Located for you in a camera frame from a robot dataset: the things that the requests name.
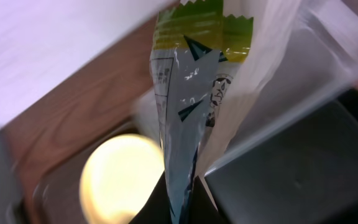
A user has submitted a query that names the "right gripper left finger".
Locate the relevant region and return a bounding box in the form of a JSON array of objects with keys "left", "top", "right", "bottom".
[{"left": 129, "top": 172, "right": 172, "bottom": 224}]

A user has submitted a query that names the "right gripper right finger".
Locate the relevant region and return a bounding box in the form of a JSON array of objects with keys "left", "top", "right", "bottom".
[{"left": 188, "top": 177, "right": 227, "bottom": 224}]

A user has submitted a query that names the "green snack wrapper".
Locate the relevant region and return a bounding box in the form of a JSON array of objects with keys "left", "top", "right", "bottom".
[{"left": 150, "top": 0, "right": 253, "bottom": 223}]

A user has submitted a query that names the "white paper chopstick sleeve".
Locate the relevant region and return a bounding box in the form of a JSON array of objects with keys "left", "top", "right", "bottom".
[{"left": 195, "top": 0, "right": 301, "bottom": 176}]

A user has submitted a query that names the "black waste tray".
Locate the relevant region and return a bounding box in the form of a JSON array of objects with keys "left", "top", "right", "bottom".
[{"left": 206, "top": 89, "right": 358, "bottom": 223}]

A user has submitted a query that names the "yellow plate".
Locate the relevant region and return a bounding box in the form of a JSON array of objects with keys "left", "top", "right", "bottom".
[{"left": 79, "top": 134, "right": 164, "bottom": 224}]

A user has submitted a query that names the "dark brown serving tray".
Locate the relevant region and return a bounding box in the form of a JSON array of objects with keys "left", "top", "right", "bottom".
[{"left": 17, "top": 121, "right": 142, "bottom": 224}]

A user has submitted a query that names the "clear plastic bin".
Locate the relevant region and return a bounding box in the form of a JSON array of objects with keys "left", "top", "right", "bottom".
[{"left": 132, "top": 0, "right": 358, "bottom": 178}]

